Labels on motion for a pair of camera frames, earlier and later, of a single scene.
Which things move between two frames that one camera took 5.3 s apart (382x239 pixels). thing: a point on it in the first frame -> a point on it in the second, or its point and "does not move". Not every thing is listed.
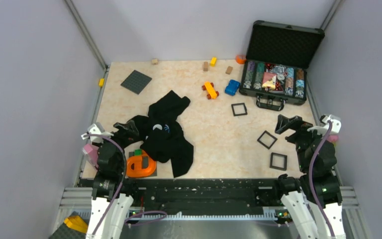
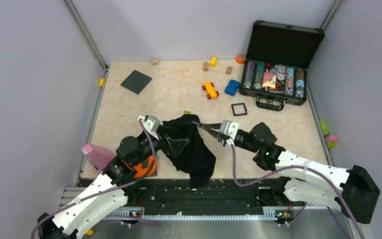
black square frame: [238, 104] does not move
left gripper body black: [124, 139] -> [158, 144]
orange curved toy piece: [140, 166] does not move
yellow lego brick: [213, 61] does not move
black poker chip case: [278, 57] does not move
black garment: [160, 134] -> [188, 148]
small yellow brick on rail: [101, 82] does not move
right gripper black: [284, 123] -> [216, 127]
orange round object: [240, 59] does not move
